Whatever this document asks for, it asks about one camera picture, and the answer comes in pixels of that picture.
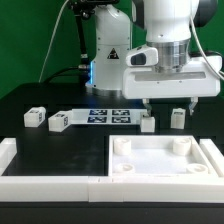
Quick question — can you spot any black cable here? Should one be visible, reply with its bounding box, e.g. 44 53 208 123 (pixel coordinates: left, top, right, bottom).
43 64 91 84

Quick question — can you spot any white square tabletop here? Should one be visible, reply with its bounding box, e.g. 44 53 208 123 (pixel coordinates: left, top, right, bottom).
108 135 218 176

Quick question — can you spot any white base sheet with tags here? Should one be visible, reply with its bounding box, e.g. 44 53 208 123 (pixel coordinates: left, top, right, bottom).
71 109 146 125

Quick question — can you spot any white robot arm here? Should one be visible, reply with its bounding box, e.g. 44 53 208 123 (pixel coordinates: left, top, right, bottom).
86 0 223 110

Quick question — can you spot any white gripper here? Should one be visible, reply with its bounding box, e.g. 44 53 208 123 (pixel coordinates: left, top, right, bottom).
122 56 221 117

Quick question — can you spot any white cable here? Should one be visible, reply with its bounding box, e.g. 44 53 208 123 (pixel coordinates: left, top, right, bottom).
38 0 70 83

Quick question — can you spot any white U-shaped obstacle fence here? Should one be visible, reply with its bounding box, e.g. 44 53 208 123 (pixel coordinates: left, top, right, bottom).
0 138 224 203

